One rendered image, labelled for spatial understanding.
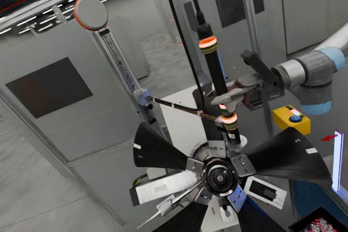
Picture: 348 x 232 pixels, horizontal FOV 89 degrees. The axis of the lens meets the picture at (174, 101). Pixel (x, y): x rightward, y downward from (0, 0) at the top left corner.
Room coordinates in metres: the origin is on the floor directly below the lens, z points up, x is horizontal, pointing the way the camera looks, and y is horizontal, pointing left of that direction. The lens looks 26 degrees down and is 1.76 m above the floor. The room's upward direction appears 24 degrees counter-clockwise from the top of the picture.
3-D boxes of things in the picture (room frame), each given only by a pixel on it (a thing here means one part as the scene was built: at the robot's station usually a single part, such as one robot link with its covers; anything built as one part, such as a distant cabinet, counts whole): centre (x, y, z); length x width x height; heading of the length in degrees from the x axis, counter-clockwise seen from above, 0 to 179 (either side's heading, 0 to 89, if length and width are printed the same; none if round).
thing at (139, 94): (1.00, 0.16, 1.39); 0.10 x 0.07 x 0.08; 29
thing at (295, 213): (0.74, -0.53, 0.39); 0.04 x 0.04 x 0.78; 84
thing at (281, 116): (0.70, -0.53, 1.02); 0.16 x 0.10 x 0.11; 174
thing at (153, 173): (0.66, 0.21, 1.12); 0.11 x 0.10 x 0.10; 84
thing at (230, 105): (0.42, -0.14, 1.48); 0.09 x 0.03 x 0.06; 94
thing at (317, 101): (0.43, -0.41, 1.38); 0.11 x 0.08 x 0.11; 166
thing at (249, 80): (0.44, -0.25, 1.47); 0.12 x 0.08 x 0.09; 84
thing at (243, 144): (0.46, -0.13, 1.34); 0.09 x 0.07 x 0.10; 29
